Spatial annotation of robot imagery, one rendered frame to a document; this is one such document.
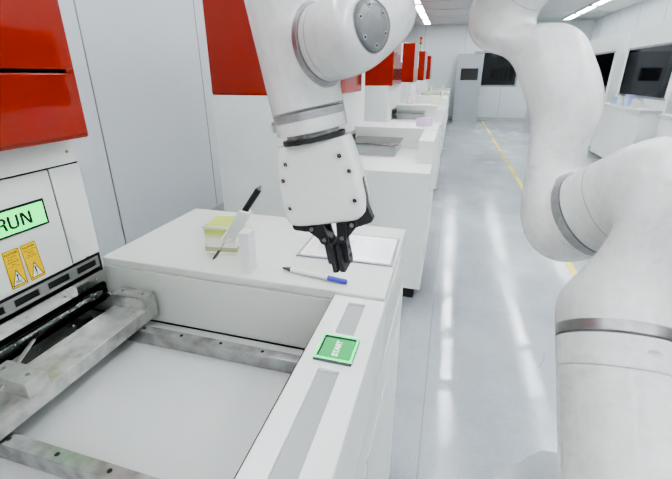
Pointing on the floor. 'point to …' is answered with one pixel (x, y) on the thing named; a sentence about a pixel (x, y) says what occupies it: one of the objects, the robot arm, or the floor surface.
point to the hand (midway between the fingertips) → (339, 254)
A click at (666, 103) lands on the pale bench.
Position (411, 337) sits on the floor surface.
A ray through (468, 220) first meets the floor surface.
